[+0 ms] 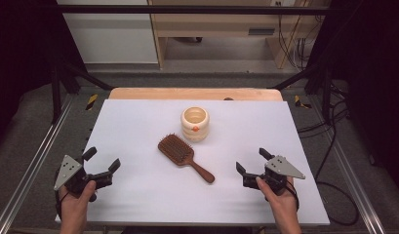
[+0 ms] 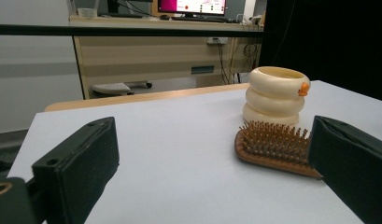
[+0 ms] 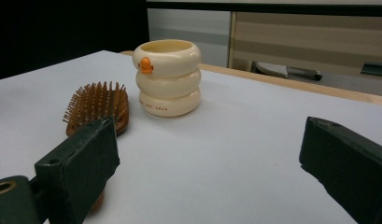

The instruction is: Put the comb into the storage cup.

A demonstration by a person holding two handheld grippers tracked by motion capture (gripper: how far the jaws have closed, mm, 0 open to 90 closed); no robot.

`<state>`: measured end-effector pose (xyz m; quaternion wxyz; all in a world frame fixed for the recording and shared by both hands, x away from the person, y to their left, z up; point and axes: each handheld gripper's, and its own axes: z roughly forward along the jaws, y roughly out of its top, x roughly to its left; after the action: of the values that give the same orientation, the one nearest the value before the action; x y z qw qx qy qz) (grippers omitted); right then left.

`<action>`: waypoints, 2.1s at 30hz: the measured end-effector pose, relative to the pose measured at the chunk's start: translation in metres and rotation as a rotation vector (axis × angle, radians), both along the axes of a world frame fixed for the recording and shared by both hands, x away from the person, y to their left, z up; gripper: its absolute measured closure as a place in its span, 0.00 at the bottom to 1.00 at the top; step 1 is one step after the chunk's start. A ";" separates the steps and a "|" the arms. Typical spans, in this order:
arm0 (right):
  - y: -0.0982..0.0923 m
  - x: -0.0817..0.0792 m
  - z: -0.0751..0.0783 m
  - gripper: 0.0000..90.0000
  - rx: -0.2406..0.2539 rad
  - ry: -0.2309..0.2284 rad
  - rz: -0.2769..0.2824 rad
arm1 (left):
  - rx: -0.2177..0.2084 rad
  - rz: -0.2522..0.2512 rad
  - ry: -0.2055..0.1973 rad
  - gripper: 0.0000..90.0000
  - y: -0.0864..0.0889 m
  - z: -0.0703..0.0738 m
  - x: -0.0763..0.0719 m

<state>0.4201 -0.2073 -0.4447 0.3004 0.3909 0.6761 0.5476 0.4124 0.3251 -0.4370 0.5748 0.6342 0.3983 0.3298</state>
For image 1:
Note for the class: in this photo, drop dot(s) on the black curtain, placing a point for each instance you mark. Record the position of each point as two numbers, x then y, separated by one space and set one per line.
372 74
21 58

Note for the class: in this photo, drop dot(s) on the black diagonal frame strut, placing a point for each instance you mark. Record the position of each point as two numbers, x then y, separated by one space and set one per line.
86 78
298 76

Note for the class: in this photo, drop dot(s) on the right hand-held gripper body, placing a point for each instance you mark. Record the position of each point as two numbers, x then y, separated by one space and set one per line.
278 172

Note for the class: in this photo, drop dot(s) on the black horizontal frame bar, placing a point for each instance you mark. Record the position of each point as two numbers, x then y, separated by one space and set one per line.
193 9

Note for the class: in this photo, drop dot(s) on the person's left hand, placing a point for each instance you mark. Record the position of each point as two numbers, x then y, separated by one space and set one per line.
75 203

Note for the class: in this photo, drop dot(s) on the light wooden desk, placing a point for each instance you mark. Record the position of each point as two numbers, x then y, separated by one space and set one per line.
203 24

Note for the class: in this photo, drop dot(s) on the light wooden table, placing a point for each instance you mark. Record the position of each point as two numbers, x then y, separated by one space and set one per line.
174 93

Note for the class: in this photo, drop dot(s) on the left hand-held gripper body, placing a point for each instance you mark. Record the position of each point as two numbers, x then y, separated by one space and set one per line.
73 177

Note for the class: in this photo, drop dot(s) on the person's right hand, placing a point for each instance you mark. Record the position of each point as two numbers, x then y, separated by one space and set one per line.
280 203

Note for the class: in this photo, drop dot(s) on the cream ribbed cup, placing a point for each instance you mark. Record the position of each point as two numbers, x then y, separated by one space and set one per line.
194 125

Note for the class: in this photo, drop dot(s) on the brown wooden hairbrush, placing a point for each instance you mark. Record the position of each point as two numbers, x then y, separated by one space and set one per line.
179 152

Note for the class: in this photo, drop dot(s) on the white cabinet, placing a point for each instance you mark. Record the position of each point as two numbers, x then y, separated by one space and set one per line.
112 35

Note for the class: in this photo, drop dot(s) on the aluminium floor rail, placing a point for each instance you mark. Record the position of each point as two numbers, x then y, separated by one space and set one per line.
353 182
31 156

